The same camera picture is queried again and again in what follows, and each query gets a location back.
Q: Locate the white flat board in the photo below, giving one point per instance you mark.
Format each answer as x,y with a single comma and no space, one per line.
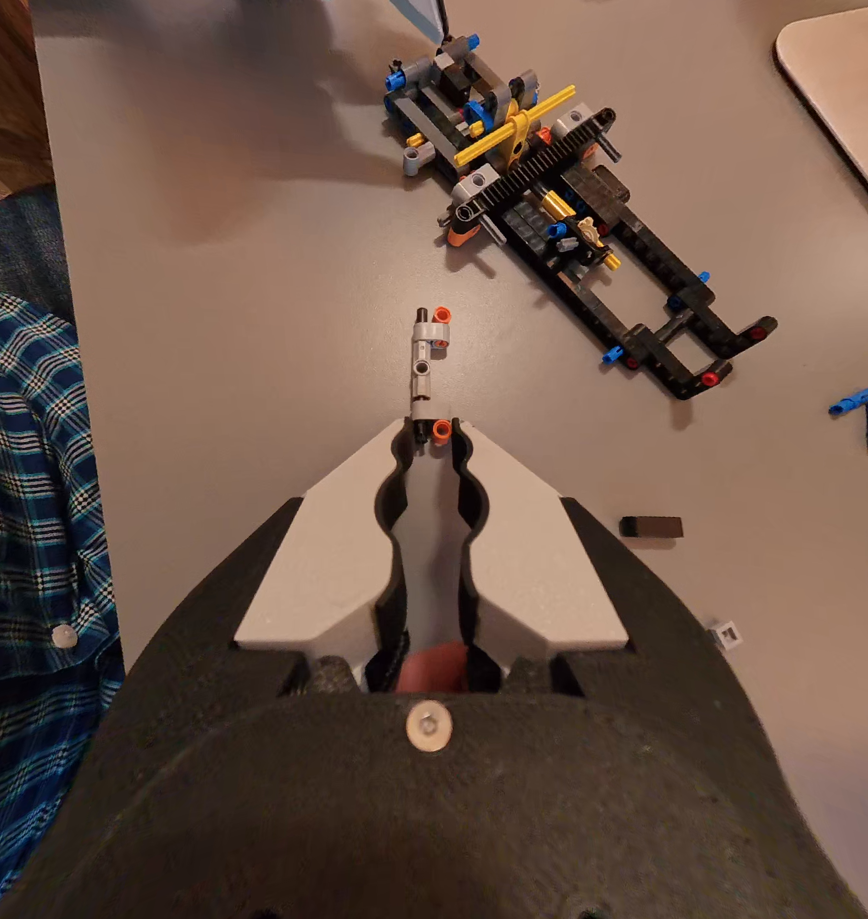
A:
850,86

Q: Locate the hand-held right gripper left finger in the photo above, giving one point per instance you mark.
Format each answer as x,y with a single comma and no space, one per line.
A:
319,567

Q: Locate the black lego brick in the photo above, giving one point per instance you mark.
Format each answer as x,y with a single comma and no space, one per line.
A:
649,527

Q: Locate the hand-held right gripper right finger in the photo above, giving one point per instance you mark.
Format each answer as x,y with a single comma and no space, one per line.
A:
541,574

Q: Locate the black lego chassis assembly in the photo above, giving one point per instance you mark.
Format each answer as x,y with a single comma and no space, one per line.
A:
549,208

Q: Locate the person's blue jeans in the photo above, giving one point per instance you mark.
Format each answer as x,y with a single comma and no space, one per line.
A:
18,244

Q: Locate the small white lego piece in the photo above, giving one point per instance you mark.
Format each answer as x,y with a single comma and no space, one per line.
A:
726,635

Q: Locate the small grey lego subassembly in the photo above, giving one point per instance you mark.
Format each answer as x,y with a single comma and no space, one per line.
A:
423,366

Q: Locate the person's blue plaid shirt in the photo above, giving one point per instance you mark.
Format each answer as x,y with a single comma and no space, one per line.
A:
32,502

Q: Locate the person's right hand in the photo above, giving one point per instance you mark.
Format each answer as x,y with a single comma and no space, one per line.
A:
434,668

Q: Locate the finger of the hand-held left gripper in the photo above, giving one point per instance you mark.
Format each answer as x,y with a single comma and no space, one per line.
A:
427,14

